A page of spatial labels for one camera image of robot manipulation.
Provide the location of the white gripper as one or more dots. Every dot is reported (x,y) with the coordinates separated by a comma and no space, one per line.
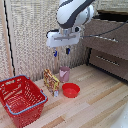
(63,38)

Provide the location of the yellow snack bag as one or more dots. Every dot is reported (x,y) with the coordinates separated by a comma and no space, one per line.
(51,82)

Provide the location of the brown drawer cabinet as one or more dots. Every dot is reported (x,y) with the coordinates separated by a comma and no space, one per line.
(107,43)

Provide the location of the pink plastic cup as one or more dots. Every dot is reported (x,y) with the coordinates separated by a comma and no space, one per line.
(64,74)

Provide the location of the red plastic bowl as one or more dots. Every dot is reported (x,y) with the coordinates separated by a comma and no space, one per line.
(71,90)

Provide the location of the red shopping basket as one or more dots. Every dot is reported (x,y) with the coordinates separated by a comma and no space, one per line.
(20,100)

